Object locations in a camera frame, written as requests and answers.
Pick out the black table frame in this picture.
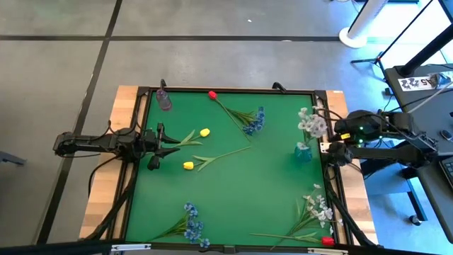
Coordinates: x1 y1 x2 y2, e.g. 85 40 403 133
105 86 355 254

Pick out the white artificial flower bunch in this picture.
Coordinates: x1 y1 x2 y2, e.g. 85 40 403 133
297 105 329 152
272 183 344 249

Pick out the black keyboard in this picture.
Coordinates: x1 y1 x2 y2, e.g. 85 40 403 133
438 157 453 191

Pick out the grey floor object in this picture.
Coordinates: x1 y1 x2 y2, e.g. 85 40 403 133
0 150 28 166

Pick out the yellow artificial tulip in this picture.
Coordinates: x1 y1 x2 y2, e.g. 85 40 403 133
183 145 252 173
166 127 211 149

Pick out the black diagonal frame strut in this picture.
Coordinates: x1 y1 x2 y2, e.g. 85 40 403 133
325 183 376 247
84 169 137 242

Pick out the black desk leg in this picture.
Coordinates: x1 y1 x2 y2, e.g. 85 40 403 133
360 157 429 220

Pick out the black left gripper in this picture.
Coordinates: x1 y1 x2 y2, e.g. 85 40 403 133
142 122 182 159

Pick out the purple glass vase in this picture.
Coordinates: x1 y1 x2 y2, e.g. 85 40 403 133
156 88 173 112

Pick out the white printed paper label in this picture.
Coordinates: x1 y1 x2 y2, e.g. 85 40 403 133
398 76 435 92

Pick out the dark grey desk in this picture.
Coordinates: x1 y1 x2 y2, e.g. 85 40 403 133
410 155 453 244

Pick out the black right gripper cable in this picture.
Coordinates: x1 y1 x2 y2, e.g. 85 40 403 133
313 105 341 123

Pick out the floor stand with round base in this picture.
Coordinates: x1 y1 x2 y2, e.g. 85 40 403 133
338 0 390 49

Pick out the black desk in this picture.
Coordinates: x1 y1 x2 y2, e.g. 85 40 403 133
384 63 453 157

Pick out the black floor cable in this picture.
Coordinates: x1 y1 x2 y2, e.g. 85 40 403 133
87 155 120 198

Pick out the thick black desk post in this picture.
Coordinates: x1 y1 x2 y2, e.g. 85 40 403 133
399 23 453 77

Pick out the blue artificial flower bunch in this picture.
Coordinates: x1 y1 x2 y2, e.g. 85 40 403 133
231 106 266 137
147 201 212 249

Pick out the grey desk cable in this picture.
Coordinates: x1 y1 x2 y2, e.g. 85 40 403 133
403 83 453 114

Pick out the green table mat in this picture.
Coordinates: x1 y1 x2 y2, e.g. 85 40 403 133
124 91 336 249

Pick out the thin black stand pole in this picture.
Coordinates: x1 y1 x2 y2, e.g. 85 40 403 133
350 0 435 65

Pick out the silver beam bracket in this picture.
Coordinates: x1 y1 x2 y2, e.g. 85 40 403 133
306 247 350 255
111 243 152 252

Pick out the black camera rig beam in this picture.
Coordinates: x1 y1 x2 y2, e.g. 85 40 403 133
0 239 453 255

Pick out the teal glass vase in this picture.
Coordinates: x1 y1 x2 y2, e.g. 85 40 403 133
294 143 314 164

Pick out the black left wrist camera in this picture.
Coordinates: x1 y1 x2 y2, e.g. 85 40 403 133
147 155 163 171

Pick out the red artificial tulip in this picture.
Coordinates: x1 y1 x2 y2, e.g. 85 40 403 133
207 90 253 142
249 232 336 248

